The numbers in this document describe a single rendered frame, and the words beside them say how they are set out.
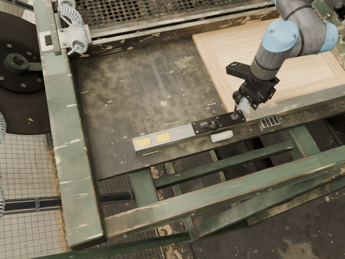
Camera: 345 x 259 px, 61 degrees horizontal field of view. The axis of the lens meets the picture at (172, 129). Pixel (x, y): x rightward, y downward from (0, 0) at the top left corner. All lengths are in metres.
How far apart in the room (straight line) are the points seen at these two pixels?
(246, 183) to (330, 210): 1.45
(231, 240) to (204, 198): 1.90
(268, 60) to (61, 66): 0.74
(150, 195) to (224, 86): 0.52
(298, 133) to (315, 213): 1.25
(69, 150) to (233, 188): 0.54
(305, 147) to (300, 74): 0.32
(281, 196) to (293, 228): 0.90
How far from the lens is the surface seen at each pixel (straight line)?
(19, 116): 1.53
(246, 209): 1.75
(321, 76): 1.40
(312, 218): 2.45
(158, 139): 1.03
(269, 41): 0.76
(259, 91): 0.89
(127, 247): 1.57
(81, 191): 0.92
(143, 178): 1.05
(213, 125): 0.94
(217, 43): 1.35
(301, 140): 1.24
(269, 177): 1.03
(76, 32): 1.12
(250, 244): 2.73
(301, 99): 1.25
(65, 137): 1.00
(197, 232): 2.00
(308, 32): 0.82
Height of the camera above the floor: 2.26
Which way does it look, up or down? 43 degrees down
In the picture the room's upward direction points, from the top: 83 degrees counter-clockwise
